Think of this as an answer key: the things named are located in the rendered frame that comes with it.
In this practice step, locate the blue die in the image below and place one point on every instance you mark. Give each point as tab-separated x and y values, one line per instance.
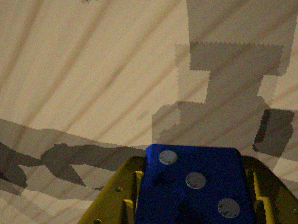
194	185

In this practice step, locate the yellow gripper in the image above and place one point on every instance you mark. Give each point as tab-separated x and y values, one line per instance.
273	202

